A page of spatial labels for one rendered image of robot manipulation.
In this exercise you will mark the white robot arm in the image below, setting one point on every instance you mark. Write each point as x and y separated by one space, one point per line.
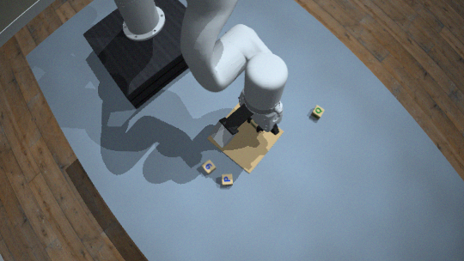
237 50

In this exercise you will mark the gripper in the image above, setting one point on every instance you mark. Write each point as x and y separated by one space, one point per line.
266 122

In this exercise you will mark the tan flat mat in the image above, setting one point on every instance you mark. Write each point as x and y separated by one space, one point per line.
248 146

